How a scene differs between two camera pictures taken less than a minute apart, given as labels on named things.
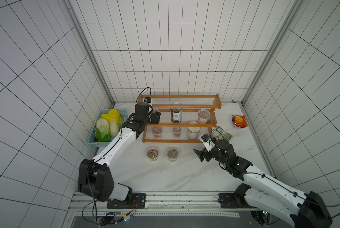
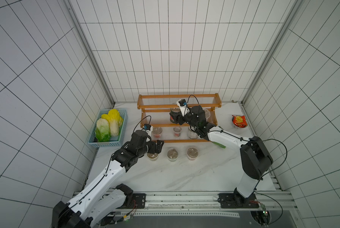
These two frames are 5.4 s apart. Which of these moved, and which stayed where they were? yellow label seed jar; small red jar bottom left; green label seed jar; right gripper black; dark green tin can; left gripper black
Moved: left gripper black; right gripper black
Stayed: dark green tin can; green label seed jar; yellow label seed jar; small red jar bottom left
